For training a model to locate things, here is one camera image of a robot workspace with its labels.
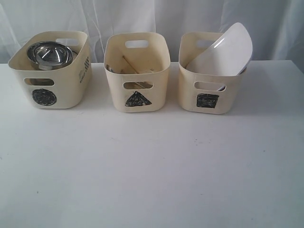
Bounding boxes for wooden chopstick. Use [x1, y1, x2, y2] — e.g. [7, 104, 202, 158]
[122, 55, 139, 74]

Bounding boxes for cream bin square mark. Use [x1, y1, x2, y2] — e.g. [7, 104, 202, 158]
[178, 32, 246, 114]

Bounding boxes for steel spoon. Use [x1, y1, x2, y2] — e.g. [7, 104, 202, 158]
[106, 64, 114, 73]

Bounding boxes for cream bin triangle mark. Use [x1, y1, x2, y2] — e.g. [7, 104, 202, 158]
[104, 32, 171, 113]

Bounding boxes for steel mug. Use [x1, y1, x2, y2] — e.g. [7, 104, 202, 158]
[72, 50, 78, 59]

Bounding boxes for steel bowls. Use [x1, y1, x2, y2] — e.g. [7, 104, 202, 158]
[26, 41, 74, 71]

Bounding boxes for white square plate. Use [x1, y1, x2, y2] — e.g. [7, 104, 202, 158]
[186, 22, 254, 92]

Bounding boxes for white backdrop curtain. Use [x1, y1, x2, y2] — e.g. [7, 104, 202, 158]
[0, 0, 304, 69]

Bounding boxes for cream bin circle mark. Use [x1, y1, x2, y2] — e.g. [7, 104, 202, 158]
[8, 31, 92, 109]

